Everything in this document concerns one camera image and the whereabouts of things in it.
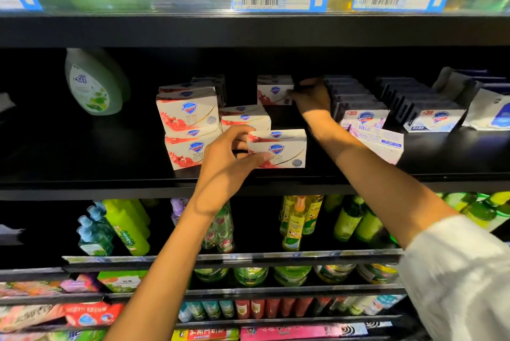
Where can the person's right hand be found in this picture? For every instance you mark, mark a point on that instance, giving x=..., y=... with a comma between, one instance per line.
x=312, y=101

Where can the person's left hand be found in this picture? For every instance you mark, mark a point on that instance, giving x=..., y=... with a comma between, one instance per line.
x=223, y=173

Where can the black store shelf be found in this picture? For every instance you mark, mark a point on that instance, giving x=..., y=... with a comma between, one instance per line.
x=32, y=274
x=80, y=161

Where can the pale green pump soap bottle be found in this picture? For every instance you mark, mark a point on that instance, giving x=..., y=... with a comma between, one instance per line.
x=94, y=86

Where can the person's left forearm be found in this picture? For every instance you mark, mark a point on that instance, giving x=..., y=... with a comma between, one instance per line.
x=159, y=281

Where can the person's right forearm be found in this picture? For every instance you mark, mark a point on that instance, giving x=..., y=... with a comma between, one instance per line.
x=374, y=177

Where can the row of white pink soap boxes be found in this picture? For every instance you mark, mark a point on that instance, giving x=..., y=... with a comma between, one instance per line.
x=358, y=113

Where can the single white pink soap box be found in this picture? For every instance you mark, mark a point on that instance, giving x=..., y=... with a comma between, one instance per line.
x=378, y=144

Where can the green lidded wipe tub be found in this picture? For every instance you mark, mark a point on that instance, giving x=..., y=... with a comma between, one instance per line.
x=292, y=274
x=251, y=274
x=211, y=273

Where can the row of white blue soap boxes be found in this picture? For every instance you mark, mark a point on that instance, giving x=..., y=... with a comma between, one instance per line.
x=430, y=117

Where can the green white box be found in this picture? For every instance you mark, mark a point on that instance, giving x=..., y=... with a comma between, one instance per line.
x=119, y=279

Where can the yellow red packets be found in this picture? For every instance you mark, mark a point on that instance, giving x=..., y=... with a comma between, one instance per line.
x=203, y=335

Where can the row of white upright packs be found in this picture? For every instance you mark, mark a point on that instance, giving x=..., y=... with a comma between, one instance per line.
x=486, y=109

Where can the long pink packet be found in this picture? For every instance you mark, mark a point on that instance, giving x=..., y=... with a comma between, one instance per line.
x=303, y=332

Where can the red snack packet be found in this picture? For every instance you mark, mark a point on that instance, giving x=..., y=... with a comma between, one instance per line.
x=92, y=314

